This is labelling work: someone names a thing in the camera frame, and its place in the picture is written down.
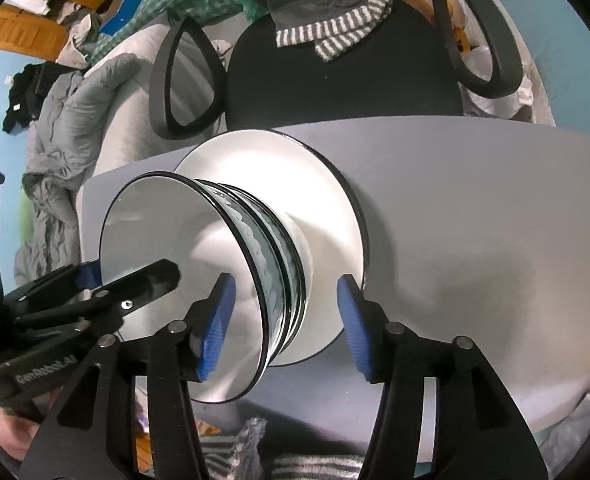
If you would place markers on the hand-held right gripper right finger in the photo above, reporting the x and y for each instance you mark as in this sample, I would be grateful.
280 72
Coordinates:
355 325

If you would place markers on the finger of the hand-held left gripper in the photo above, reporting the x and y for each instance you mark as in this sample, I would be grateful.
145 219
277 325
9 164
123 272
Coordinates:
145 280
89 276

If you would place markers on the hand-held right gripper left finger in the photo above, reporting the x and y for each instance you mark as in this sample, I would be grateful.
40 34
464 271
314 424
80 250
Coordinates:
217 325

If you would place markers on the white ribbed bowl black rim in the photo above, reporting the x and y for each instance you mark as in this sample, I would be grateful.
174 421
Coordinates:
267 265
175 220
295 270

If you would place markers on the white plate black rim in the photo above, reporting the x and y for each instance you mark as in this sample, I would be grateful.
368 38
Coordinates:
275 170

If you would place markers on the person's left hand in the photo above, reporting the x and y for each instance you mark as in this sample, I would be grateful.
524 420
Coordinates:
10 435

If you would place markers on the green pillow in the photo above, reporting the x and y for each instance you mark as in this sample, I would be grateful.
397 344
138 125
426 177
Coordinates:
25 205

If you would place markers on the striped grey white blanket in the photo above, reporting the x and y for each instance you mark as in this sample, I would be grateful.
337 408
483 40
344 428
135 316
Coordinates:
235 455

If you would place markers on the bed with light sheet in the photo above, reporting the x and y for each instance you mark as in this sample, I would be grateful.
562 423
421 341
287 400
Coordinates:
120 130

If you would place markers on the grey duvet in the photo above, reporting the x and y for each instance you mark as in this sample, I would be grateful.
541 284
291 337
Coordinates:
65 125

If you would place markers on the black clothes pile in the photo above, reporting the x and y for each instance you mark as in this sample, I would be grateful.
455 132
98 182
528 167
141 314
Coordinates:
25 95

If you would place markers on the beige clothes pile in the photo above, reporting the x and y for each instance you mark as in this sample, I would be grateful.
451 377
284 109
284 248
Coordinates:
80 40

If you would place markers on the black office chair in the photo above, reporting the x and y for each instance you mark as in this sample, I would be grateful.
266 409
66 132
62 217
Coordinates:
345 85

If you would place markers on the silver plastic sheet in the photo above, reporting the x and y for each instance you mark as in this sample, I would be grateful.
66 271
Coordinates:
575 425

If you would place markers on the blue box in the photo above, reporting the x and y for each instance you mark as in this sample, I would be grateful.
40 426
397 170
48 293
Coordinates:
120 15

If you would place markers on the white plastic bag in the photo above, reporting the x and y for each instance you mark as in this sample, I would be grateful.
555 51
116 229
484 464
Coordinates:
500 105

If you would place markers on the green checkered cloth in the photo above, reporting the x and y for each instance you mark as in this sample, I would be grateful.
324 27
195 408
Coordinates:
170 0

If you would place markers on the white hanging shirt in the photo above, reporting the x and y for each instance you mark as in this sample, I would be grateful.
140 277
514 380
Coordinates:
30 0

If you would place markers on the orange bag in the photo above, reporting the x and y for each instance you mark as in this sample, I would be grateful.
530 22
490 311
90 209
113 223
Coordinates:
462 42

